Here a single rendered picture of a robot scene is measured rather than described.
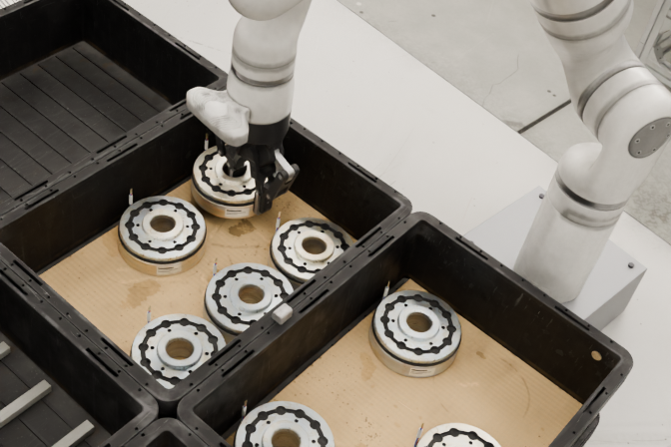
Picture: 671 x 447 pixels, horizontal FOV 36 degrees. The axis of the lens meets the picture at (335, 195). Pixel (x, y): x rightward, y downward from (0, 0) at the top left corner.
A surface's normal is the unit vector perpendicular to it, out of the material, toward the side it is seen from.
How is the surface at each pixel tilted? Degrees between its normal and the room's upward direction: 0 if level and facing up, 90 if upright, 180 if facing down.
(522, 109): 0
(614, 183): 91
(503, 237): 1
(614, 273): 1
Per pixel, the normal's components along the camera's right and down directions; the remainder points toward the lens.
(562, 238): -0.51, 0.54
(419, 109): 0.15, -0.70
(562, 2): -0.22, 0.88
